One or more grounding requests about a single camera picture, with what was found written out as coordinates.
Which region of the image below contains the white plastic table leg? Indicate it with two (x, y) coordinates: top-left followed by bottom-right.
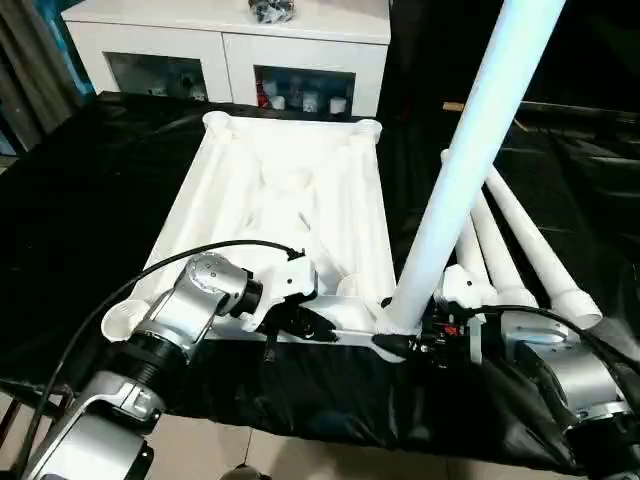
(472, 192), (540, 309)
(439, 148), (497, 302)
(485, 164), (604, 324)
(384, 0), (567, 337)

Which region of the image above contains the black table mat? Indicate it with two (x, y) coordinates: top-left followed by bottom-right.
(0, 89), (640, 476)

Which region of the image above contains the white glass-door cabinet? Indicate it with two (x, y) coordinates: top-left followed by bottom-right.
(60, 0), (392, 120)

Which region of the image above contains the bag of black parts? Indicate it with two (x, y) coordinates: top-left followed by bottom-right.
(247, 0), (297, 25)

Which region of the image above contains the black folding stand frame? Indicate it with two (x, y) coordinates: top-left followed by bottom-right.
(0, 377), (69, 444)

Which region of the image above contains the grey curtain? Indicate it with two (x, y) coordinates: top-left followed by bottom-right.
(0, 0), (97, 162)

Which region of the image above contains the white plastic table top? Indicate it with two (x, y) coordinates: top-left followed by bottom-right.
(99, 112), (417, 362)

